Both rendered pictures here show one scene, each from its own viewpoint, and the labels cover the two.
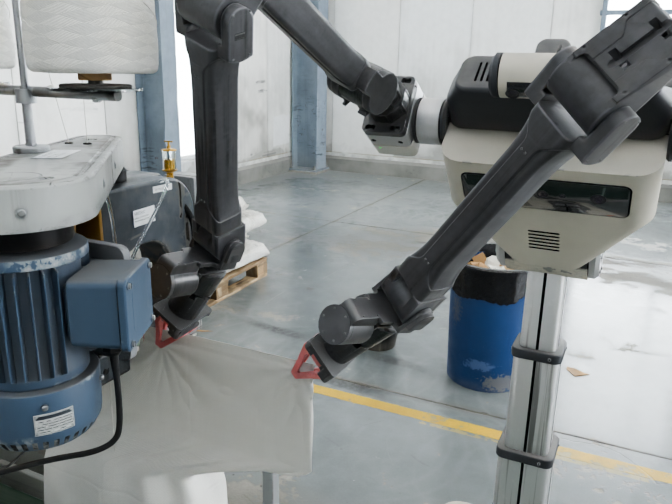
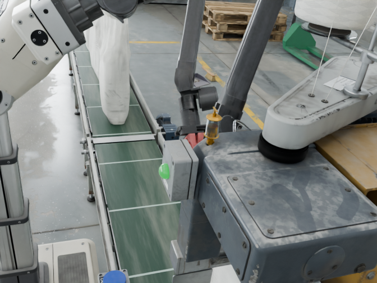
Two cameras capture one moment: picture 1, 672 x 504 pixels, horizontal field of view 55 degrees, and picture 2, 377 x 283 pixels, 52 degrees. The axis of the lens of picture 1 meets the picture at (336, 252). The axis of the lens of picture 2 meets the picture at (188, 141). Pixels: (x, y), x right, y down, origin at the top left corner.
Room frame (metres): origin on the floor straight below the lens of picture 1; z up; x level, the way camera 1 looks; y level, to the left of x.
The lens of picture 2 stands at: (1.72, 0.73, 1.70)
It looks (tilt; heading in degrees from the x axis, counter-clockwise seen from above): 30 degrees down; 223
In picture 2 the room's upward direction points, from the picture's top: 7 degrees clockwise
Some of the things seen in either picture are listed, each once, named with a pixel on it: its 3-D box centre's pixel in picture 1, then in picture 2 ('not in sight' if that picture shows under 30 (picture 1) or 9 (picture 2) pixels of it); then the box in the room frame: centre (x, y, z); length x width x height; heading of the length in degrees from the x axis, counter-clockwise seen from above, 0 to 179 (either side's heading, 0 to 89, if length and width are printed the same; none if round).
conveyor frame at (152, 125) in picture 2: not in sight; (102, 78); (-0.06, -2.08, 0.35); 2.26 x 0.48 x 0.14; 65
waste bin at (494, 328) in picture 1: (490, 317); not in sight; (3.10, -0.79, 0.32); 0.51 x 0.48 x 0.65; 155
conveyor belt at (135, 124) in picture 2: not in sight; (102, 78); (-0.07, -2.10, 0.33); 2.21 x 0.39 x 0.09; 65
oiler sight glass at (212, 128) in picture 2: (169, 159); (212, 126); (1.23, 0.32, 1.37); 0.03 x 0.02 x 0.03; 65
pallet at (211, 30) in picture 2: not in sight; (240, 29); (-3.56, -3.39, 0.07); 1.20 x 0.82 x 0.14; 153
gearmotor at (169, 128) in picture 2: not in sight; (164, 127); (0.06, -1.09, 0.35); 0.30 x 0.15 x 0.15; 65
